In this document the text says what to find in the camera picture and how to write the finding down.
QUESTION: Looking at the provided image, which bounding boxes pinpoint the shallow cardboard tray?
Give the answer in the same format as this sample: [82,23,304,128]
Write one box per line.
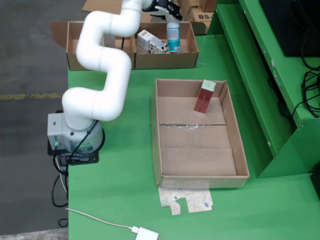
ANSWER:
[150,78,251,189]

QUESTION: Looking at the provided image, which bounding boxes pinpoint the black mounting plate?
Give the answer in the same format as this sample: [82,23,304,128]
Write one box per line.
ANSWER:
[47,139,100,166]

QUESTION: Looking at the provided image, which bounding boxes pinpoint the white carton black spots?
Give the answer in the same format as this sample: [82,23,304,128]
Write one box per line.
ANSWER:
[136,29,170,55]

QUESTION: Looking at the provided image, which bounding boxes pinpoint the black power cable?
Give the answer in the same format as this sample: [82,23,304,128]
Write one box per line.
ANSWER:
[51,153,70,208]

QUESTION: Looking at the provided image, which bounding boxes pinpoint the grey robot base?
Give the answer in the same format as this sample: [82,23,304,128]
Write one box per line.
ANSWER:
[47,113,105,154]

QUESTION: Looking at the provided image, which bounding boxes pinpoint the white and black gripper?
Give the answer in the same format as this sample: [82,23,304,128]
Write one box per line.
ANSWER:
[149,0,183,21]

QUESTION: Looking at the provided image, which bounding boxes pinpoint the green metal shelf unit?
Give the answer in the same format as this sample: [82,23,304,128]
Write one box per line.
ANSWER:
[207,0,320,180]

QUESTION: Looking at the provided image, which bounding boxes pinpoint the white power adapter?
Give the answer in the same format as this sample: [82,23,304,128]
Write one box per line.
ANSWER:
[136,225,160,240]

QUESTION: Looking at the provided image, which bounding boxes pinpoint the white cable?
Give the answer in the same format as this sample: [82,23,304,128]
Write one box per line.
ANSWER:
[65,206,138,231]

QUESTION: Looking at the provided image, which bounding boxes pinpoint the open cardboard box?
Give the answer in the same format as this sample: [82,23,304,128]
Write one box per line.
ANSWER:
[50,21,137,71]
[132,21,207,70]

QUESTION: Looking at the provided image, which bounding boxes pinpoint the cardboard box black print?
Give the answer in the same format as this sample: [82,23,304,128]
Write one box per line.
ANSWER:
[176,0,218,23]

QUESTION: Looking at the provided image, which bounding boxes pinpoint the black monitor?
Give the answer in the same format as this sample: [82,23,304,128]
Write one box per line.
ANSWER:
[259,0,320,58]

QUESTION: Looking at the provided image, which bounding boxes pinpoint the white bottle teal label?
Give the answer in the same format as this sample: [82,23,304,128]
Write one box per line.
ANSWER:
[166,21,181,53]

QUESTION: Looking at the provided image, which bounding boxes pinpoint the red carton white end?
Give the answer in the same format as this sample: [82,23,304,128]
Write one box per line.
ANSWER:
[193,79,217,115]

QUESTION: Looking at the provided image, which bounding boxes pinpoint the flattened printed paper carton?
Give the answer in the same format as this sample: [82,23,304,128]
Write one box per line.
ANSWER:
[158,186,214,216]

